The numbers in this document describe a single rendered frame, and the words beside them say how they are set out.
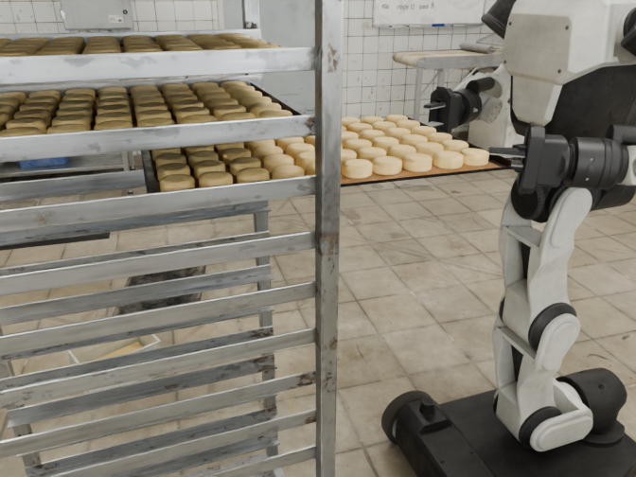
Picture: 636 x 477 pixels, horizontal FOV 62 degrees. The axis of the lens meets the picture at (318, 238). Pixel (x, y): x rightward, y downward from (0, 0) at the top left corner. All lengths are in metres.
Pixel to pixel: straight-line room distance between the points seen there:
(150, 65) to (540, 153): 0.65
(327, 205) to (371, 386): 1.46
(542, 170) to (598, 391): 0.95
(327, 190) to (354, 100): 4.47
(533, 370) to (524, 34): 0.81
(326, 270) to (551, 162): 0.44
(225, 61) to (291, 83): 4.34
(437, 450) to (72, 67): 1.39
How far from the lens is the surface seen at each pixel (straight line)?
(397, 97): 5.40
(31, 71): 0.72
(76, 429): 0.95
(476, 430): 1.82
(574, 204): 1.29
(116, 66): 0.71
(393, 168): 0.88
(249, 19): 1.16
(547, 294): 1.42
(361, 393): 2.14
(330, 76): 0.73
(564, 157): 1.01
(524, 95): 1.25
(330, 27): 0.73
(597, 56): 1.14
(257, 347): 0.90
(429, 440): 1.72
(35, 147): 0.74
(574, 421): 1.72
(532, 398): 1.62
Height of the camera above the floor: 1.40
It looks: 25 degrees down
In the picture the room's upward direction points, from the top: straight up
